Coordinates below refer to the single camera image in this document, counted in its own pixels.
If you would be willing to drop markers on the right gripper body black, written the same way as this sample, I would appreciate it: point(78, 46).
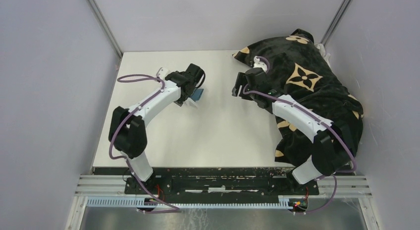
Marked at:
point(249, 88)

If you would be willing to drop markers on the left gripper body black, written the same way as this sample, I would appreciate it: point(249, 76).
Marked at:
point(180, 100)

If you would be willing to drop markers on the blue leather card holder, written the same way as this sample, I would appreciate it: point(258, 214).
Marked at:
point(197, 94)

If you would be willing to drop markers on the black blanket with beige flowers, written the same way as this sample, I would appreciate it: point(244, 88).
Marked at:
point(298, 69)

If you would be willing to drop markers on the clear plastic tray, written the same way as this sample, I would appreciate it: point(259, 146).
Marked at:
point(190, 103)

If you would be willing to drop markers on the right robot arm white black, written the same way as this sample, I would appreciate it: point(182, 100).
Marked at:
point(305, 130)

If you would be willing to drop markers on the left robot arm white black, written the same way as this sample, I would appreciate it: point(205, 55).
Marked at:
point(127, 132)

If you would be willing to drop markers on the white crumpled cloth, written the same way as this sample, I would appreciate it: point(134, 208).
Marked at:
point(323, 52)

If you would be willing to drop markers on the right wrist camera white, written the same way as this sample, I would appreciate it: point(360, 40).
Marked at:
point(259, 62)

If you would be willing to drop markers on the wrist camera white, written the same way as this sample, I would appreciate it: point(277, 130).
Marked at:
point(259, 62)
point(162, 73)

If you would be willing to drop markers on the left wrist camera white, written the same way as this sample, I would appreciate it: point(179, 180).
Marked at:
point(162, 73)

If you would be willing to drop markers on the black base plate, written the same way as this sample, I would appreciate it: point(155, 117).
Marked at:
point(226, 185)

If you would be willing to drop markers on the white slotted cable duct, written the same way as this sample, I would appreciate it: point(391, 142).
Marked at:
point(147, 203)

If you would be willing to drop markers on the aluminium rail frame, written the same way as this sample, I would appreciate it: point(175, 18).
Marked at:
point(111, 191)

